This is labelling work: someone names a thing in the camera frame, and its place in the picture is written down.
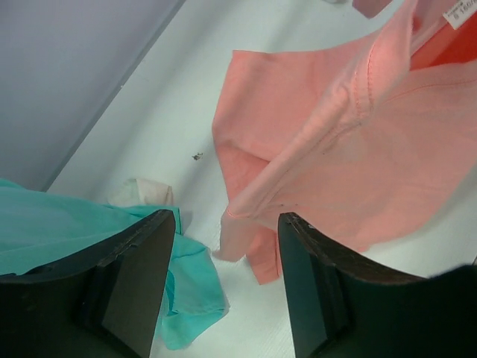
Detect teal green t shirt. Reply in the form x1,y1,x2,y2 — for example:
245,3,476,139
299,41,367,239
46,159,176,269
1,179,229,351

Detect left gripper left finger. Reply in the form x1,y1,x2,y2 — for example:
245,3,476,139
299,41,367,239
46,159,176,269
1,210,176,357

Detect salmon pink t shirt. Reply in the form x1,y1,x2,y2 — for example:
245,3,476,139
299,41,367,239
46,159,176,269
212,1,476,284

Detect pale mint white shirt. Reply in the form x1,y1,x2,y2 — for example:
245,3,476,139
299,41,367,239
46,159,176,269
107,178,174,207

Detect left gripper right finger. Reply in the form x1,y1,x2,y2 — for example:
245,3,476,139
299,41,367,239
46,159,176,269
278,213,476,357

